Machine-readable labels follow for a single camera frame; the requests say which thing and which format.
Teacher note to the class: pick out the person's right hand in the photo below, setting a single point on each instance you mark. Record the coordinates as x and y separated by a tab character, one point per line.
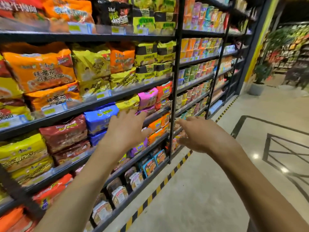
205	137

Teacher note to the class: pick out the person's left hand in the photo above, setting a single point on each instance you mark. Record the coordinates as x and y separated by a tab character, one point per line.
122	132

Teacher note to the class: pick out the person's left thumb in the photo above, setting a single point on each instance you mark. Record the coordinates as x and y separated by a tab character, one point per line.
144	134

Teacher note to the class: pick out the person's right thumb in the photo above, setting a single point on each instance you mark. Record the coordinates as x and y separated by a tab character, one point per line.
183	142

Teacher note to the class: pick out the person's left forearm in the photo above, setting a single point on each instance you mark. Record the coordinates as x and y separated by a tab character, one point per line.
79	190

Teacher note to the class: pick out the person's right forearm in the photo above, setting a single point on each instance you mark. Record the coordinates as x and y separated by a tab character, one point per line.
256	190

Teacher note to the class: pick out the purple noodle pack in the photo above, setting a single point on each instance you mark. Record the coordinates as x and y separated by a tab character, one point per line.
138	148

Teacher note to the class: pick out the pink noodle pack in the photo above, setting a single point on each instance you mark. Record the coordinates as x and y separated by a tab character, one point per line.
147	110
147	97

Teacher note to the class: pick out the blue noodle tray box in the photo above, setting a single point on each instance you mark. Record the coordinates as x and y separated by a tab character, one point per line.
160	157
149	167

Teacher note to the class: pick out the row of colourful cup noodles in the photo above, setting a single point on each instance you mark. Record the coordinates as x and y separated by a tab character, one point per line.
205	15
195	71
200	47
193	109
193	91

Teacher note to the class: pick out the orange red noodle pack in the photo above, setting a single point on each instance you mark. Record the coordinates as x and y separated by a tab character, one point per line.
164	90
162	103

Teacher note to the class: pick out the yellow black floor tape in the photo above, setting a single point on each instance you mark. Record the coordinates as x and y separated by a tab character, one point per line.
166	177

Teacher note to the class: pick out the white noodle tray box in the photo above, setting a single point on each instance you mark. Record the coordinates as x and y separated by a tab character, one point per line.
120	195
136	180
102	212

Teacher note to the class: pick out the blue noodle multipack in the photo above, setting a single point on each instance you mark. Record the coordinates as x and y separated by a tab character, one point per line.
100	118
96	138

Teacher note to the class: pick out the black metal shelf unit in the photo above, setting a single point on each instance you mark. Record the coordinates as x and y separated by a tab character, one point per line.
235	77
217	70
173	94

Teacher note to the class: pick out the yellow black noodle pack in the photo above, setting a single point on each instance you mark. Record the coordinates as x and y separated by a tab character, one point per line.
166	51
164	69
146	72
146	54

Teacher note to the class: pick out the dark red noodle multipack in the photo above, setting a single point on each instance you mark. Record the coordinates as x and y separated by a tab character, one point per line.
72	152
64	132

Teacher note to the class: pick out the white plant pot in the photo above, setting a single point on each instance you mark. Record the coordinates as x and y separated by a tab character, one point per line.
256	89

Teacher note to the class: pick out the rows of packaged goods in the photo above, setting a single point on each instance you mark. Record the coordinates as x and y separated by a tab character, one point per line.
227	62

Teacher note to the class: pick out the green potted plant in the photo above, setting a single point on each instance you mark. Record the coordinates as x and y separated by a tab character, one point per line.
262	72

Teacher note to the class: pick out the red orange noodle multipack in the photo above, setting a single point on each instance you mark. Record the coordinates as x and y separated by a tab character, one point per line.
52	192

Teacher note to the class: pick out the stack of yellow black packets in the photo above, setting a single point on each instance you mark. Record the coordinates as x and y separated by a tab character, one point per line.
154	16

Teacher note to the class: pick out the black noodle multipack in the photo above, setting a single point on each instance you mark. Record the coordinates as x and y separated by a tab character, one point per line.
113	12

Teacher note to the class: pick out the yellow red noodle multipack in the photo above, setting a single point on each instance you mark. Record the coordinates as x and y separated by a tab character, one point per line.
13	111

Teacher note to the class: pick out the tall green leafy plant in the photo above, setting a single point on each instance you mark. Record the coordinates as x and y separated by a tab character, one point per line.
278	38

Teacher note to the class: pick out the distant shelves of goods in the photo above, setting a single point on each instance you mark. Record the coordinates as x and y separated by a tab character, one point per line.
293	48

